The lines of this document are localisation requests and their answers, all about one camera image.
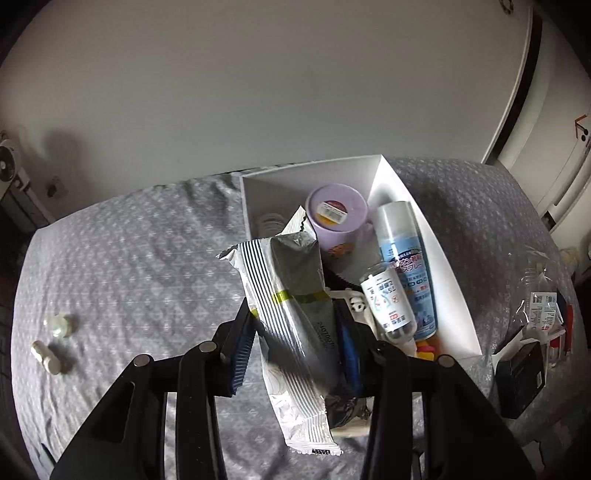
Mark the white storage box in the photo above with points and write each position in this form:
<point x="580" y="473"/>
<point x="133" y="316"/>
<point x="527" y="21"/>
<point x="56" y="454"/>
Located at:
<point x="281" y="190"/>

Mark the clear plastic bag items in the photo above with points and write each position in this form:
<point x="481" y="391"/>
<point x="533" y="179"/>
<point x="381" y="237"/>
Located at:
<point x="538" y="309"/>

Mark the pink lidded cup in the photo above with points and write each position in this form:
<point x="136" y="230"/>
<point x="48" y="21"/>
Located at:
<point x="337" y="213"/>

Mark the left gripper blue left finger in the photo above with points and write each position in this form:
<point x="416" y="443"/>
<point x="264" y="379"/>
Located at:
<point x="236" y="347"/>

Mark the clear pump spray bottle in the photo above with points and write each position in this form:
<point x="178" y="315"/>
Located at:
<point x="389" y="304"/>

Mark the silver snack packet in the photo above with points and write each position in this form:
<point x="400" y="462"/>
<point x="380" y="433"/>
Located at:
<point x="285" y="290"/>

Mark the black small box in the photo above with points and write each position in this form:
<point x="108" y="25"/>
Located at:
<point x="519" y="379"/>

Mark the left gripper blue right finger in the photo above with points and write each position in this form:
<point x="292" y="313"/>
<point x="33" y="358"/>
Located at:
<point x="356" y="350"/>

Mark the yellow toy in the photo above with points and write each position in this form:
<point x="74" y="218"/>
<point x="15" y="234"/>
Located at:
<point x="428" y="349"/>

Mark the small white bottle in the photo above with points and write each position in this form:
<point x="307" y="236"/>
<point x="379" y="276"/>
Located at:
<point x="44" y="356"/>

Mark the small clear cap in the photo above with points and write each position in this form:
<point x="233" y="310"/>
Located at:
<point x="60" y="326"/>

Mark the small white fan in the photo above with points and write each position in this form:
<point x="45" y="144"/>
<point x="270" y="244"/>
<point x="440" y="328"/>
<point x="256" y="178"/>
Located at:
<point x="9" y="160"/>

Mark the blue aerosol spray can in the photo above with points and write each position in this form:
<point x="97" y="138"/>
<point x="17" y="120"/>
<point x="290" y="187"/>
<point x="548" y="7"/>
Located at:
<point x="401" y="243"/>

